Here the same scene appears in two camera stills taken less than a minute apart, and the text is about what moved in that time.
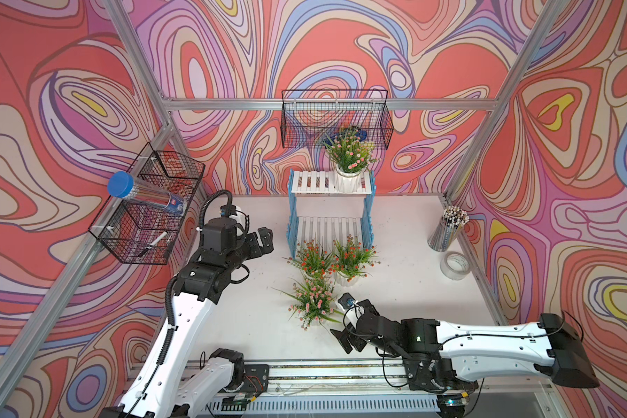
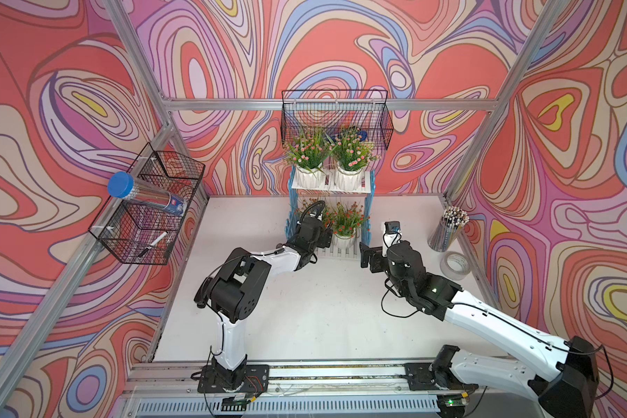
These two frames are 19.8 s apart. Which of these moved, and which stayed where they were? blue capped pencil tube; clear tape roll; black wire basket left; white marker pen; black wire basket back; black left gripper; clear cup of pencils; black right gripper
Moved: black right gripper; black left gripper
Stayed: blue capped pencil tube; clear cup of pencils; white marker pen; black wire basket back; clear tape roll; black wire basket left
